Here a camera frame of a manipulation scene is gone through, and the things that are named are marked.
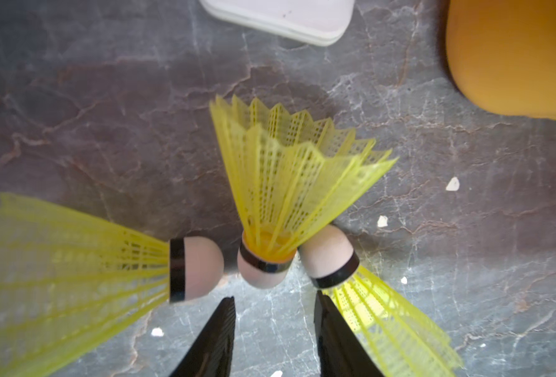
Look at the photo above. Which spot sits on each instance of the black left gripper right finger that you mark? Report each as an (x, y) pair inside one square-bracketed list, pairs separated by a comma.
[(340, 352)]

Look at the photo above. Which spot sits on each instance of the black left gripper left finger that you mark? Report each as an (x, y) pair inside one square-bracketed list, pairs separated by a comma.
[(211, 353)]

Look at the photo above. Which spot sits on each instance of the yellow plastic storage box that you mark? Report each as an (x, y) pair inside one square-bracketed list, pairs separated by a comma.
[(502, 55)]

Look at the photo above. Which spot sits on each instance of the green shuttlecock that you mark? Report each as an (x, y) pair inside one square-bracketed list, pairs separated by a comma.
[(290, 175), (71, 281), (399, 338)]

